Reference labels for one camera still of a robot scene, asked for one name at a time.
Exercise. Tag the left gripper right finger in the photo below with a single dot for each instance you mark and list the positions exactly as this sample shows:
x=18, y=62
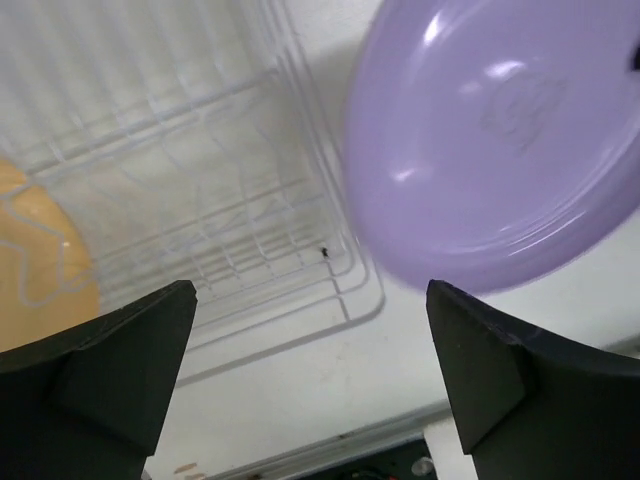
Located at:
x=480, y=348

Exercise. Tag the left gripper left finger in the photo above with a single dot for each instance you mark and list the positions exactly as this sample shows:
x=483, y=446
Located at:
x=90, y=402

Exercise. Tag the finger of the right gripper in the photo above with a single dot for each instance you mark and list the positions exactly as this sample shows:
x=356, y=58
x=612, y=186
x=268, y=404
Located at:
x=634, y=59

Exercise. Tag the beige plate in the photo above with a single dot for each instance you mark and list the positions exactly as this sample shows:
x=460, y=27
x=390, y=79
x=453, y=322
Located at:
x=46, y=270

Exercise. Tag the purple plate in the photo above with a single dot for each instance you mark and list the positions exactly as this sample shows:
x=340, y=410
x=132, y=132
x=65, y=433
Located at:
x=488, y=143

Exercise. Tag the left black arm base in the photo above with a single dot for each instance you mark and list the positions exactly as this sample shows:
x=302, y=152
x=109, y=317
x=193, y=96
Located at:
x=407, y=458

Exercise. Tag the aluminium table frame rail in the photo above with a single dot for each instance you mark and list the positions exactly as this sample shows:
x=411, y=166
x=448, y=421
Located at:
x=325, y=445

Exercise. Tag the white wire dish rack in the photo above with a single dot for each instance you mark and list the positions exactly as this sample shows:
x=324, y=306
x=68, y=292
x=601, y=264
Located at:
x=185, y=140

